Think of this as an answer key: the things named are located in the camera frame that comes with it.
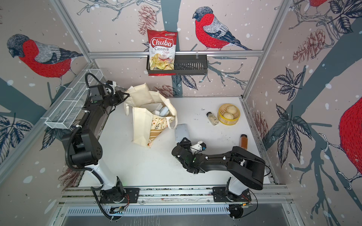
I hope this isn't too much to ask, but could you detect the light blue pencil case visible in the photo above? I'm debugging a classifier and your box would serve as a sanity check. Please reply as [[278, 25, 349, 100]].
[[174, 123, 189, 143]]

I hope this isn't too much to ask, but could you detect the cream canvas tote bag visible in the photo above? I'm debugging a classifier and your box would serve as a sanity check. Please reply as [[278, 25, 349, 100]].
[[124, 84, 178, 148]]

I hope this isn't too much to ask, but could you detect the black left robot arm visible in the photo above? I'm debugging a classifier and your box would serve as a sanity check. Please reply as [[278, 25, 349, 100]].
[[62, 73, 130, 194]]

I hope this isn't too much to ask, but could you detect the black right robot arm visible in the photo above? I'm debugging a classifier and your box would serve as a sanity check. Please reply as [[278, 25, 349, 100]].
[[172, 137, 266, 196]]

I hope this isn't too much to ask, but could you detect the grey pencil case in bag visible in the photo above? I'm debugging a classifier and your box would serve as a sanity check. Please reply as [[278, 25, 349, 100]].
[[152, 106, 170, 117]]

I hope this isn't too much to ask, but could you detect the red Chuba cassava chips bag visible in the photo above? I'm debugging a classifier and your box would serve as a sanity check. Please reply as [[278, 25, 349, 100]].
[[147, 30, 178, 76]]

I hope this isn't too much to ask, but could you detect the glass spice jar black lid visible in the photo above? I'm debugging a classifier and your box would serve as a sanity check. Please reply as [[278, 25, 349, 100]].
[[206, 112, 219, 126]]

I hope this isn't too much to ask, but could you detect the orange sauce bottle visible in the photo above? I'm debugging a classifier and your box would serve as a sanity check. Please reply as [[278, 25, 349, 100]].
[[239, 134, 248, 150]]

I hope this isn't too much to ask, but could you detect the steamed bun lower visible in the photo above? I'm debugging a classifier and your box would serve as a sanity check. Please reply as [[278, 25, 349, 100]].
[[223, 112, 234, 120]]

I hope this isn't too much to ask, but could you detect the steamed bun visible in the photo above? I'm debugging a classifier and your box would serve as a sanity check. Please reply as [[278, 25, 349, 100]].
[[223, 112, 234, 120], [226, 105, 238, 114]]

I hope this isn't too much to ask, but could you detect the yellow bamboo steamer basket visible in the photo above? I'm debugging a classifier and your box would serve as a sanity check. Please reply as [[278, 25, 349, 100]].
[[217, 104, 240, 126]]

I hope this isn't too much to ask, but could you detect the steamed bun upper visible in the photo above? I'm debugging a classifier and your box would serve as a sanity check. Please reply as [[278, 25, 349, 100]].
[[226, 105, 238, 114]]

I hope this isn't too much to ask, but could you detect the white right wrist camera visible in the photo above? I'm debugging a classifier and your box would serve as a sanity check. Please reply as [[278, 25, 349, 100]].
[[190, 141, 206, 153]]

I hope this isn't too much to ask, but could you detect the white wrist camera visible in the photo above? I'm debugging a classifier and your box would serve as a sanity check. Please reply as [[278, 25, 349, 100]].
[[190, 141, 206, 153], [107, 80, 117, 88]]

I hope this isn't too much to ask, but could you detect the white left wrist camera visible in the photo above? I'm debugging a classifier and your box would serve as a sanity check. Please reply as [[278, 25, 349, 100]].
[[107, 80, 117, 88]]

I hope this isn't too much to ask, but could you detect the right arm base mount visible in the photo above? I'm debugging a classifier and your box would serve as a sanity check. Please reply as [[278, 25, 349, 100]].
[[211, 186, 252, 202]]

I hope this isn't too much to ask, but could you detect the white wire mesh shelf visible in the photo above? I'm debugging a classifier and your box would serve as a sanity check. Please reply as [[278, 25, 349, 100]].
[[45, 69, 103, 129]]

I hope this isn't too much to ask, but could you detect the aluminium front rail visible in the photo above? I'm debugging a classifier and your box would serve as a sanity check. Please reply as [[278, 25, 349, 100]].
[[58, 184, 294, 205]]

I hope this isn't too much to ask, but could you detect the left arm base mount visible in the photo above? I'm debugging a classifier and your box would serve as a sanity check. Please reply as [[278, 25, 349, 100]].
[[100, 187, 140, 204]]

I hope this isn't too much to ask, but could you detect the black wall-mounted basket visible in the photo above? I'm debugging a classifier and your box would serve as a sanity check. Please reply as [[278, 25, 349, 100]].
[[146, 55, 208, 76]]

